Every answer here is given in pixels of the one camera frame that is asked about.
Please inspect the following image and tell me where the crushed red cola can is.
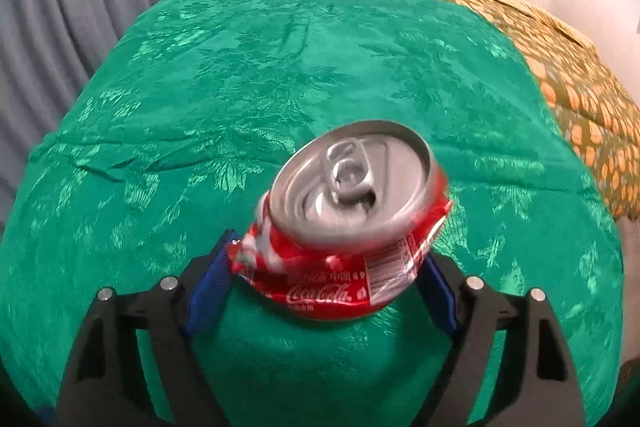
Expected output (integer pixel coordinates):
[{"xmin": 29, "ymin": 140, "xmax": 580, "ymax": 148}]
[{"xmin": 228, "ymin": 120, "xmax": 452, "ymax": 321}]

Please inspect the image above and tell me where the green satin cloth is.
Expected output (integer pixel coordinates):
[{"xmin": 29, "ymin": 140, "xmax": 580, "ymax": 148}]
[{"xmin": 1, "ymin": 0, "xmax": 624, "ymax": 424}]

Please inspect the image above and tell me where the orange pumpkin pattern quilt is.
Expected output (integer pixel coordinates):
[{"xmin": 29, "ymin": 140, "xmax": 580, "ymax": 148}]
[{"xmin": 447, "ymin": 0, "xmax": 639, "ymax": 219}]

